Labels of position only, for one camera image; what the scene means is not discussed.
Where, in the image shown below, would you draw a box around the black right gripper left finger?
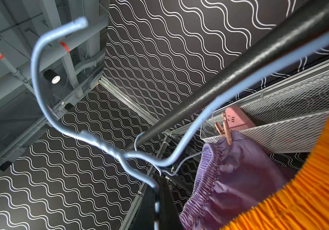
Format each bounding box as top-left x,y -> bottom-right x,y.
131,186 -> 160,230

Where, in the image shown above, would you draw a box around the black clothes rack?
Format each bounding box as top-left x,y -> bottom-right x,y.
137,1 -> 329,145

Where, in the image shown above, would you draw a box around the orange shorts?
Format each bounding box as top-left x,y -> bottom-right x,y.
220,73 -> 329,230

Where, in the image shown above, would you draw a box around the light blue wire hanger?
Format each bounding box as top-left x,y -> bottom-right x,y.
30,16 -> 329,192

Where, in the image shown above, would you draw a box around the pink object in basket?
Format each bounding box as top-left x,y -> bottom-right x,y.
225,106 -> 256,131

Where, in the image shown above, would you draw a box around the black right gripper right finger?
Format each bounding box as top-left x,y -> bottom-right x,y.
159,177 -> 183,230

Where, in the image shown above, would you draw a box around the lilac shorts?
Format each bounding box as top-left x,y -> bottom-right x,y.
179,131 -> 296,230

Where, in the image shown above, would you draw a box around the peach clothespin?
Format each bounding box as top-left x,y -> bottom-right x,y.
215,112 -> 233,146

